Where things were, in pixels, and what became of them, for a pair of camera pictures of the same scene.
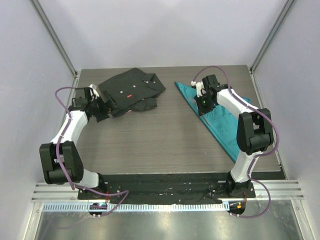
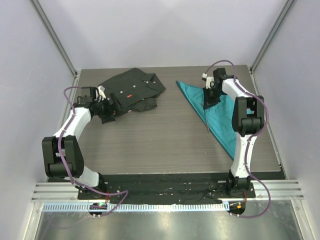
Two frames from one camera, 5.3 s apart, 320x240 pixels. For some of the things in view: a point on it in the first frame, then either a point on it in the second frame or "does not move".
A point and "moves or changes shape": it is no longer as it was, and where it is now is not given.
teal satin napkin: x=246 y=99 moves or changes shape
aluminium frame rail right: x=288 y=4 does not move
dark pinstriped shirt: x=133 y=91 does not move
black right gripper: x=202 y=110 does not move
